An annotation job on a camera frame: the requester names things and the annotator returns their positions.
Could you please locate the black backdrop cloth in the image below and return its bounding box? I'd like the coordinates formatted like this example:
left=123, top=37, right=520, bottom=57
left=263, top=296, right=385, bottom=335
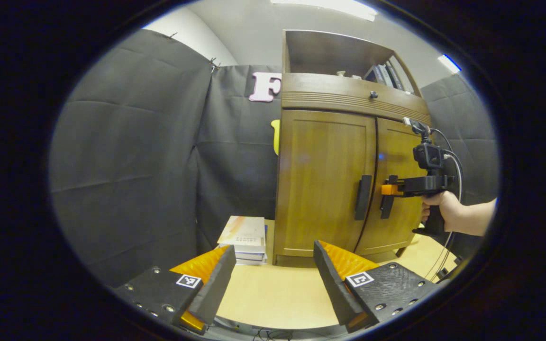
left=49, top=29, right=499, bottom=287

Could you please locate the small ceiling light panel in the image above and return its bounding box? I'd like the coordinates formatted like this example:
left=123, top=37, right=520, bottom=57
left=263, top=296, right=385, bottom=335
left=438, top=54, right=462, bottom=74

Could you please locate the wooden cabinet drawer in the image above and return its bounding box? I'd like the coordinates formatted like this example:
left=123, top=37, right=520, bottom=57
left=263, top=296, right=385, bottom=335
left=281, top=72, right=431, bottom=125

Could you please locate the wooden double-door shoe cabinet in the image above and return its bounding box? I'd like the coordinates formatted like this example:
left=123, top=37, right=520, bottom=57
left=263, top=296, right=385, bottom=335
left=273, top=29, right=432, bottom=266

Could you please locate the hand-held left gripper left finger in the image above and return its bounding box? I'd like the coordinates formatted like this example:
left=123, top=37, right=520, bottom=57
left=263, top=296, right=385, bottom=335
left=114, top=245, right=237, bottom=336

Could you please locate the light grey book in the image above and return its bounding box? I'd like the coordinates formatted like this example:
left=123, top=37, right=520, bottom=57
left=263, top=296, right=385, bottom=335
left=377, top=64, right=395, bottom=89

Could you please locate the wooden shoe cabinet door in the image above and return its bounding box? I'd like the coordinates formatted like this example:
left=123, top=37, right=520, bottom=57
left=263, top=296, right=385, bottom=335
left=355, top=117, right=431, bottom=256
left=275, top=110, right=378, bottom=259

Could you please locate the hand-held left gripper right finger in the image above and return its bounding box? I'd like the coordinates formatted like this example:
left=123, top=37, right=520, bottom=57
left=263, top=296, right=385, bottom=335
left=313, top=240, right=439, bottom=333

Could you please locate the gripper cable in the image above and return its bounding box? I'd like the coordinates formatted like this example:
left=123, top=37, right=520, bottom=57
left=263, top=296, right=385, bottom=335
left=424, top=128, right=464, bottom=281

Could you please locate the white orange book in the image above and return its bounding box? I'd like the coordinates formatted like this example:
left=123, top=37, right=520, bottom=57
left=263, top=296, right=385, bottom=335
left=217, top=216, right=266, bottom=254

